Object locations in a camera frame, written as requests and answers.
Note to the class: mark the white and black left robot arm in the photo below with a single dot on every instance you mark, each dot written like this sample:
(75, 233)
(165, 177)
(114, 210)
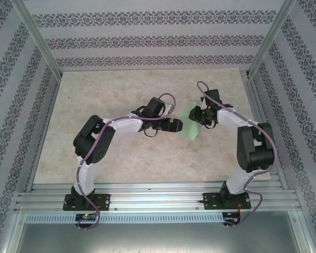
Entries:
(123, 124)

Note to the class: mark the small circuit board green light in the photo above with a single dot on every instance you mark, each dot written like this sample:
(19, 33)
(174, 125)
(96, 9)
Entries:
(87, 216)

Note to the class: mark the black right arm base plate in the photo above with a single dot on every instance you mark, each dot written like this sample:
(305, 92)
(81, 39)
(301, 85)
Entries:
(210, 201)

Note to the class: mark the aluminium frame post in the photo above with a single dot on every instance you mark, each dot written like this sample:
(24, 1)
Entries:
(270, 39)
(43, 44)

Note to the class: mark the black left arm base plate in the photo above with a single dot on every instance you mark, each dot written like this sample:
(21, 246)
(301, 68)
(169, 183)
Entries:
(104, 201)

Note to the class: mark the green cloth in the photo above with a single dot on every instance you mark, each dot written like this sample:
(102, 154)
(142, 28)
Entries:
(189, 130)

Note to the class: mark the grey metal sheet panel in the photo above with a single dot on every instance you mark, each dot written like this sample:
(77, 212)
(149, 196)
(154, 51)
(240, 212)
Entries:
(158, 238)

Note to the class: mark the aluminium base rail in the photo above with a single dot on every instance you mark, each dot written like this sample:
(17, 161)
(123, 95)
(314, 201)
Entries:
(158, 200)

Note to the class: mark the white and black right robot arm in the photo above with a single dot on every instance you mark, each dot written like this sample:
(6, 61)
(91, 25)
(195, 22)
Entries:
(231, 121)

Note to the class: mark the aluminium side rail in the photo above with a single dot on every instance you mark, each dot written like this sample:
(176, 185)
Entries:
(43, 137)
(252, 92)

